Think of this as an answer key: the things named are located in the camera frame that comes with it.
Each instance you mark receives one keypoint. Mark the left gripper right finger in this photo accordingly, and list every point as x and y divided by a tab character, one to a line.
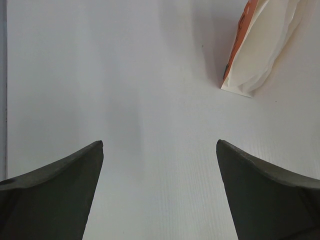
268	202

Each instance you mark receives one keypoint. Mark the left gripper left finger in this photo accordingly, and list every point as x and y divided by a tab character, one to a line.
52	202

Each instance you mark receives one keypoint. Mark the orange coffee filter box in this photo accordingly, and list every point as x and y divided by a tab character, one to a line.
263	30

